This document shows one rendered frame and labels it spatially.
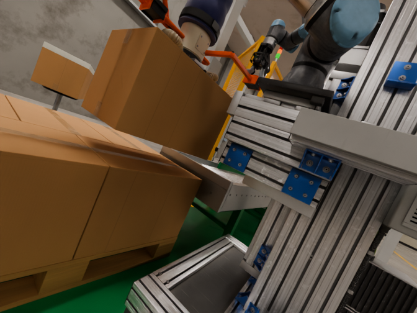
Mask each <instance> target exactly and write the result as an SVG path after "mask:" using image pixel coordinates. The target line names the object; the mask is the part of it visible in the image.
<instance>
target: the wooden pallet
mask: <svg viewBox="0 0 417 313"><path fill-rule="evenodd" d="M176 239H177V236H176V237H171V238H166V239H162V240H157V241H154V242H149V243H144V244H140V245H135V246H132V247H127V248H121V249H118V250H113V251H109V252H105V253H100V254H96V255H91V256H86V257H82V258H77V259H73V258H72V260H69V261H64V262H61V263H55V264H52V265H47V266H41V267H38V268H33V269H30V270H25V271H20V272H16V273H11V274H6V275H2V276H0V312H2V311H5V310H8V309H11V308H13V307H17V306H20V305H23V304H26V303H28V302H32V301H35V300H37V299H41V298H43V297H47V296H50V295H52V294H56V293H59V292H62V291H65V290H67V289H71V288H75V287H77V286H80V285H83V284H86V283H90V282H92V281H95V280H98V279H101V278H105V277H107V276H110V275H113V274H116V273H119V272H122V271H125V270H129V269H131V268H134V267H137V266H140V265H144V264H146V263H149V262H152V261H155V260H159V259H161V258H164V257H167V256H169V255H170V253H171V250H172V249H173V246H174V244H175V242H176ZM139 248H140V249H139ZM136 249H137V250H136ZM131 250H133V251H131ZM128 251H130V252H128ZM123 252H125V253H123ZM118 253H120V254H118ZM115 254H118V255H115ZM111 255H113V256H111ZM105 256H107V257H105ZM103 257H105V258H103ZM98 258H100V259H98ZM95 259H97V260H95ZM90 260H92V261H90ZM29 275H32V276H29ZM24 276H28V277H24ZM21 277H24V278H21ZM16 278H20V279H16ZM12 279H15V280H12ZM9 280H12V281H9ZM4 281H7V282H4ZM1 282H4V283H1Z"/></svg>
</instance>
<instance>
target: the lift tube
mask: <svg viewBox="0 0 417 313"><path fill-rule="evenodd" d="M232 3H233V0H188V1H187V2H186V4H185V6H184V7H188V6H191V7H196V8H198V9H201V10H203V11H204V12H206V13H207V14H208V15H210V16H211V17H212V18H213V19H215V21H216V22H217V24H218V25H219V26H220V27H219V29H220V30H221V29H222V27H223V24H224V21H225V18H226V15H227V14H228V11H229V10H230V7H231V5H232ZM185 22H191V23H194V24H197V25H198V26H200V27H201V28H203V29H204V30H205V31H206V32H207V33H208V35H209V37H210V39H211V43H210V45H209V47H212V46H214V45H215V42H216V36H215V34H214V32H213V30H212V29H211V28H210V27H209V26H208V25H207V24H206V23H204V22H203V21H201V20H200V19H198V18H196V17H193V16H188V15H184V16H181V18H180V19H179V20H178V25H179V27H180V28H181V26H182V24H183V23H185Z"/></svg>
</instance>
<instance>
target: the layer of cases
mask: <svg viewBox="0 0 417 313"><path fill-rule="evenodd" d="M201 182H202V179H200V178H198V177H197V176H195V175H193V174H192V173H190V172H189V171H187V170H185V169H184V168H182V167H181V166H179V165H177V164H176V163H174V162H173V161H171V160H169V159H168V158H166V157H164V156H162V155H161V154H160V153H158V152H156V151H155V150H153V149H152V148H150V147H148V146H147V145H145V144H144V143H141V142H140V141H139V140H137V139H135V138H134V137H132V136H131V135H129V134H126V133H123V132H120V131H118V130H115V129H111V128H109V127H106V126H103V125H99V124H96V123H93V122H89V121H87V120H84V119H80V118H77V117H74V116H71V115H68V114H64V113H62V112H58V111H54V110H52V109H49V108H46V107H42V106H39V105H36V104H32V103H30V102H27V101H23V100H20V99H17V98H14V97H10V96H7V95H3V94H1V93H0V276H2V275H6V274H11V273H16V272H20V271H25V270H30V269H33V268H38V267H41V266H47V265H52V264H55V263H61V262H64V261H69V260H72V258H73V259H77V258H82V257H86V256H91V255H96V254H100V253H105V252H109V251H113V250H118V249H121V248H127V247H132V246H135V245H140V244H144V243H149V242H154V241H157V240H162V239H166V238H171V237H176V236H178V234H179V231H180V229H181V227H182V225H183V223H184V220H185V218H186V216H187V213H188V212H189V209H190V207H191V205H192V202H193V200H194V198H195V195H196V194H197V191H198V189H199V187H200V184H201Z"/></svg>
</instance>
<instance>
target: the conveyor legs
mask: <svg viewBox="0 0 417 313"><path fill-rule="evenodd" d="M192 205H193V206H194V207H195V208H196V209H198V210H199V211H200V212H201V213H203V214H204V215H206V216H207V217H208V218H209V219H211V220H212V221H214V222H215V223H216V224H217V225H219V226H220V227H221V228H223V229H224V231H223V233H222V236H224V235H226V234H230V235H233V233H234V231H235V229H236V226H237V225H238V222H239V221H240V218H241V216H242V214H243V212H244V211H246V212H247V213H248V214H251V215H252V216H253V217H255V218H257V219H258V220H259V223H258V226H259V224H260V222H261V220H262V218H263V216H264V213H265V211H266V209H267V207H266V209H265V211H264V213H263V215H262V217H259V216H258V215H256V214H254V213H253V212H251V211H249V210H248V209H242V210H236V211H233V212H232V214H231V216H230V219H229V221H228V223H227V225H225V224H224V223H223V222H221V221H220V220H218V219H217V218H216V217H214V216H213V215H211V213H209V212H208V211H206V210H205V209H204V208H202V207H201V206H199V205H198V204H197V203H195V202H194V201H193V202H192ZM258 226H257V227H256V230H255V231H254V233H253V235H254V234H255V233H256V231H257V229H258Z"/></svg>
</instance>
